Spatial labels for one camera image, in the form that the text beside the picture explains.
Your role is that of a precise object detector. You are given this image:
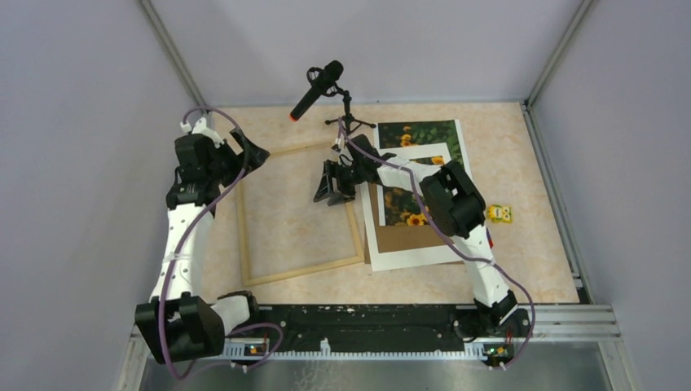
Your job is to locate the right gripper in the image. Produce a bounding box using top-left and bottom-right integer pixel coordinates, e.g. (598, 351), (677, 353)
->
(315, 160), (366, 207)

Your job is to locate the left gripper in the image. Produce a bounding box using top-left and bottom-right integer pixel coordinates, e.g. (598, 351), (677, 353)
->
(205, 127), (270, 187)

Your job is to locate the sunflower photo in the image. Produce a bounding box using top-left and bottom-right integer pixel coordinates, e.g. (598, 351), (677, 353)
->
(373, 120), (473, 178)
(377, 156), (448, 226)

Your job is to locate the white mat board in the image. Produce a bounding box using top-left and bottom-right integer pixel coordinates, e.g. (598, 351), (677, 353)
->
(361, 152), (495, 271)

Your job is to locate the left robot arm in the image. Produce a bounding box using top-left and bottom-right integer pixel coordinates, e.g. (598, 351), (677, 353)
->
(134, 128), (270, 364)

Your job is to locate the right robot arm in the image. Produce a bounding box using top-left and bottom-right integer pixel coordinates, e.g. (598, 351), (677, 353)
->
(313, 134), (518, 336)

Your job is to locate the sunflower photo front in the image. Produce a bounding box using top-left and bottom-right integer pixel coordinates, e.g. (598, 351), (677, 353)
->
(377, 156), (448, 226)

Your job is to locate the black tripod stand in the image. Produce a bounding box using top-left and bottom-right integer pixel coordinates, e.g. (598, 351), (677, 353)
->
(324, 85), (376, 135)

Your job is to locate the brown backing board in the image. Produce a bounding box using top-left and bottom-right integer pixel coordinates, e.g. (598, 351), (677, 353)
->
(361, 185), (463, 271)

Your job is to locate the black microphone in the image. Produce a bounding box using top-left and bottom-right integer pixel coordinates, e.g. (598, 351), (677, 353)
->
(289, 60), (344, 121)

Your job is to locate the yellow toy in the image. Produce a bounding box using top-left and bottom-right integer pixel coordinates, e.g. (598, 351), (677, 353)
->
(486, 204), (513, 224)

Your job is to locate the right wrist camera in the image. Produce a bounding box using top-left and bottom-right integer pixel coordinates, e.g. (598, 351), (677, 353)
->
(331, 138), (346, 153)

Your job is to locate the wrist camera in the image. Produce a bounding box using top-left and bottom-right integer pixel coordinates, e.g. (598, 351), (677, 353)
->
(180, 117), (225, 148)
(331, 138), (346, 153)

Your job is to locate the wooden picture frame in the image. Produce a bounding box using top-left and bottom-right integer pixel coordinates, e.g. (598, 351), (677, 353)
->
(235, 141), (366, 288)

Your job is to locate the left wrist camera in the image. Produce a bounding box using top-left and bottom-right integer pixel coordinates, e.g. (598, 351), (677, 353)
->
(180, 117), (225, 148)

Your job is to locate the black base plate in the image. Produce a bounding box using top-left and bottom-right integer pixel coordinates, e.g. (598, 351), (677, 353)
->
(215, 303), (533, 354)

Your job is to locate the aluminium rail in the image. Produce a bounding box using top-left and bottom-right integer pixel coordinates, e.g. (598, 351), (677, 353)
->
(129, 305), (622, 363)

